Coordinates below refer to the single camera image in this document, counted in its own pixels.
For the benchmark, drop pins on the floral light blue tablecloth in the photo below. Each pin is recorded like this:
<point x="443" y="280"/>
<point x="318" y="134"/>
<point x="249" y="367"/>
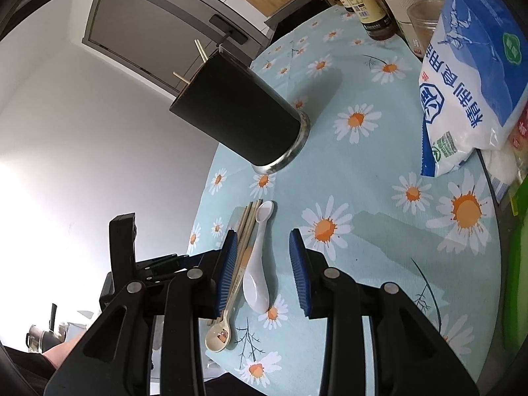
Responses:
<point x="371" y="165"/>

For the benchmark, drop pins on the white appliance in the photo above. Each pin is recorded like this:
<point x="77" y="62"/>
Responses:
<point x="80" y="326"/>

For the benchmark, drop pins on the bunch of wooden chopsticks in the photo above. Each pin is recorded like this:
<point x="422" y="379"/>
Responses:
<point x="247" y="222"/>

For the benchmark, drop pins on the brown sauce bottle yellow cap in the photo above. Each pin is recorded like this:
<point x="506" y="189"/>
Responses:
<point x="367" y="6"/>

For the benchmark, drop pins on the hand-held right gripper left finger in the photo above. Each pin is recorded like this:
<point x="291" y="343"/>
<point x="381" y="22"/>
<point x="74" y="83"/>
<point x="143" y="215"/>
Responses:
<point x="229" y="272"/>

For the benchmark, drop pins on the white ceramic spoon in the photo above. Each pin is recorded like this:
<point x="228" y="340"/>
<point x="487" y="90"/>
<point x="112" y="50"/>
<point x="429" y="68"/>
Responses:
<point x="255" y="288"/>

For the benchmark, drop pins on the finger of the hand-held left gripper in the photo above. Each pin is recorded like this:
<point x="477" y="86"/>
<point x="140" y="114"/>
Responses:
<point x="163" y="266"/>

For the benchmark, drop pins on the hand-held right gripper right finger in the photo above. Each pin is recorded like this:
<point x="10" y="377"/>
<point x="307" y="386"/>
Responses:
<point x="299" y="272"/>

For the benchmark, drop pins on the clear plastic cup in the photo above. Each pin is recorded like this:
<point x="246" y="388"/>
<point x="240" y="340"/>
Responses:
<point x="425" y="29"/>

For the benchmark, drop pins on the white powder bag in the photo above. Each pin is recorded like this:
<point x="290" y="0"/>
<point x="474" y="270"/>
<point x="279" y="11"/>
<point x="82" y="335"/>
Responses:
<point x="501" y="169"/>

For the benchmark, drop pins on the beige cartoon spoon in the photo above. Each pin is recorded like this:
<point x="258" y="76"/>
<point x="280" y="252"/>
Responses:
<point x="218" y="338"/>

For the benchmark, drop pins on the grey door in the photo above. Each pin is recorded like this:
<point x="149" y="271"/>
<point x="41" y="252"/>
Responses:
<point x="136" y="16"/>

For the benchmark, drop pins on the green sugar bag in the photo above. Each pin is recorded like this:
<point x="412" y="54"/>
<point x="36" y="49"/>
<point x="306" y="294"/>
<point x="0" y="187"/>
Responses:
<point x="520" y="276"/>

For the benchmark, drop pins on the black sink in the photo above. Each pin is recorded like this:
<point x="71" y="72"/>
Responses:
<point x="301" y="6"/>

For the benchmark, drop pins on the metal pot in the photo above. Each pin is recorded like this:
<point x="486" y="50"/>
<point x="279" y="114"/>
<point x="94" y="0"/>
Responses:
<point x="35" y="338"/>

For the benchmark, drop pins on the black utensil holder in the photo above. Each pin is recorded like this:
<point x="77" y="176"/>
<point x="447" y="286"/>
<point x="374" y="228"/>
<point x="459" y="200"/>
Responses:
<point x="239" y="119"/>

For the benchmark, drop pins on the blue and white salt bag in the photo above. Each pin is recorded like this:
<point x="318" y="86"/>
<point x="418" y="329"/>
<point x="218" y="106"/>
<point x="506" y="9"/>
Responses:
<point x="466" y="90"/>

